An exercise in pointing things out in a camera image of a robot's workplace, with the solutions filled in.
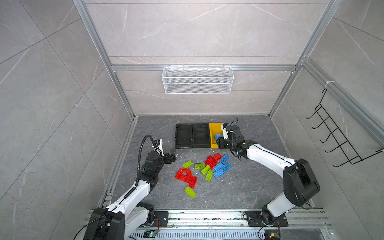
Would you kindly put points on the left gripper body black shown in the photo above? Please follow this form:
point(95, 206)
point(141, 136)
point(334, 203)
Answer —
point(167, 160)

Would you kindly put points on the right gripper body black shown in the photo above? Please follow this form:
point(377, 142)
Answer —
point(226, 144)

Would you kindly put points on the blue lego brick top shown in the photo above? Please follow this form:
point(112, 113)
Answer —
point(217, 136)

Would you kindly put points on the blue lego brick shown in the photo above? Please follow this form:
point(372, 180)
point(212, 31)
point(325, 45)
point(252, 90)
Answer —
point(217, 136)
point(218, 173)
point(224, 159)
point(218, 167)
point(226, 167)

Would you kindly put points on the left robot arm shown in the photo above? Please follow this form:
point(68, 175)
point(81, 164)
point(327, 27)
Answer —
point(122, 217)

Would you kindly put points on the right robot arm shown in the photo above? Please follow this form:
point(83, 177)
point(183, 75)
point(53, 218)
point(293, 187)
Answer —
point(299, 181)

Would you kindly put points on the green lego brick left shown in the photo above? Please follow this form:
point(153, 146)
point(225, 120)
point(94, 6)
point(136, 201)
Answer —
point(187, 164)

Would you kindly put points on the red arch lego piece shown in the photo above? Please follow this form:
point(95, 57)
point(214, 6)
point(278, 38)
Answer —
point(184, 175)

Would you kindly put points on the yellow plastic bin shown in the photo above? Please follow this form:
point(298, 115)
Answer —
point(215, 129)

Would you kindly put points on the red lego brick small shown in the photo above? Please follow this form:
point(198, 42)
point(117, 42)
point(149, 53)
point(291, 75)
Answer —
point(217, 156)

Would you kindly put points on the black divided tray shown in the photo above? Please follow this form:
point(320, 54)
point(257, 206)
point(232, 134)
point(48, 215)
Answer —
point(192, 136)

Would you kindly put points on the green lego brick middle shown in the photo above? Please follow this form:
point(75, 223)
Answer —
point(199, 166)

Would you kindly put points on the red lego brick large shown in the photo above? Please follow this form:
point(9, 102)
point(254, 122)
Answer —
point(211, 162)

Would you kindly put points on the red lego brick near arch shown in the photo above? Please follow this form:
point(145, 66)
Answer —
point(192, 182)

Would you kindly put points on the green lego brick tilted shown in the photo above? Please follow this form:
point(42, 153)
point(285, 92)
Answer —
point(205, 170)

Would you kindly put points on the green lego brick front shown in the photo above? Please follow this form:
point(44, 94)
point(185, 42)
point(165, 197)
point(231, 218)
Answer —
point(190, 192)

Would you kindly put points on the green lego brick lower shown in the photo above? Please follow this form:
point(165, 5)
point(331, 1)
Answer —
point(209, 175)

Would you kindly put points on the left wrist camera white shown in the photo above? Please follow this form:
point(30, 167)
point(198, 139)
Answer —
point(159, 147)

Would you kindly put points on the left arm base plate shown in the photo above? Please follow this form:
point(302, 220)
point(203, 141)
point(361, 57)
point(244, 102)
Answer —
point(157, 219)

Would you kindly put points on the white wire mesh basket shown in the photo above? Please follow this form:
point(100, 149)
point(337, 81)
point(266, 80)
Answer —
point(197, 80)

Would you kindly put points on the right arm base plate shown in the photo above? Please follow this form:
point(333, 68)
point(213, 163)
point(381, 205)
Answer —
point(259, 219)

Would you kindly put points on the aluminium rail front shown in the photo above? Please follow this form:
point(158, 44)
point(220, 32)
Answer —
point(233, 224)

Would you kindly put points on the black wire hook rack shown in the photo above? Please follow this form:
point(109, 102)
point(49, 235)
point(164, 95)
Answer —
point(340, 138)

